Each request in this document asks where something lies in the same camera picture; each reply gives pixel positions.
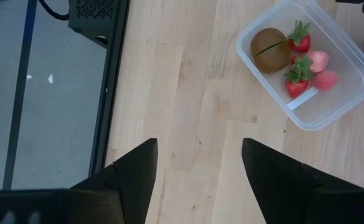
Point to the red strawberry toy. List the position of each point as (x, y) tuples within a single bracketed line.
[(301, 43), (296, 88)]

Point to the pink peach toy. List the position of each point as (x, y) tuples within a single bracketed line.
[(324, 81), (320, 60)]

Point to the clear plastic tupperware container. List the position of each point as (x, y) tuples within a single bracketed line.
[(340, 102)]

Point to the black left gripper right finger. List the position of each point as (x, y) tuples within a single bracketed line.
[(281, 186)]

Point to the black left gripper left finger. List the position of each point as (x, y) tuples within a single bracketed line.
[(132, 186)]

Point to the red cherry toy green stem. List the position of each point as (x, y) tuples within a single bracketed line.
[(294, 61)]

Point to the black vented computer box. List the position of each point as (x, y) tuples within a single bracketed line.
[(91, 21)]

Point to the brown kiwi toy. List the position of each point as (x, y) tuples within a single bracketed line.
[(268, 59)]

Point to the black aluminium table frame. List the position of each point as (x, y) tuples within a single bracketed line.
[(112, 62)]

